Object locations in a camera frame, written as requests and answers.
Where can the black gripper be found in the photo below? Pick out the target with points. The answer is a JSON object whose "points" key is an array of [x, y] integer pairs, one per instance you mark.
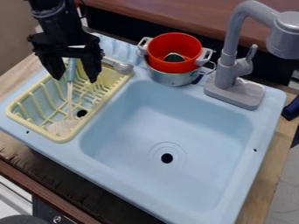
{"points": [[70, 42]]}

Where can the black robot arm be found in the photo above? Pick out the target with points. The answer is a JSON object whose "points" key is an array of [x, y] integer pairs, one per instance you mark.
{"points": [[54, 16]]}

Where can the light blue toy sink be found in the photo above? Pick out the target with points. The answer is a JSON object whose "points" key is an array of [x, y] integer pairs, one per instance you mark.
{"points": [[171, 125]]}

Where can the silver tool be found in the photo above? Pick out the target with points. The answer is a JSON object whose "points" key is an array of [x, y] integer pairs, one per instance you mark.
{"points": [[120, 66]]}

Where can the yellow dish rack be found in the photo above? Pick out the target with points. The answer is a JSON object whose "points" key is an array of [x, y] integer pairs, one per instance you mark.
{"points": [[39, 108]]}

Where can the red plastic cup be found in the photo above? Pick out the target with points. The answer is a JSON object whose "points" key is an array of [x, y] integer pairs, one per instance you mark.
{"points": [[171, 46]]}

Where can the grey toy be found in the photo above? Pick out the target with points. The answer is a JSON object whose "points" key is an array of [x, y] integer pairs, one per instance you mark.
{"points": [[174, 57]]}

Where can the silver pot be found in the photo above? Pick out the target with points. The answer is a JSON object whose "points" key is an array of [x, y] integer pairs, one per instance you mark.
{"points": [[175, 78]]}

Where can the brown wooden desk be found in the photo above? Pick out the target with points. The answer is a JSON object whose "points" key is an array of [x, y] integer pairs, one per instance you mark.
{"points": [[187, 14]]}

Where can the grey tap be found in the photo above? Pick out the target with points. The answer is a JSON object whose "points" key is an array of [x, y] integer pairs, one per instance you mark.
{"points": [[233, 73]]}

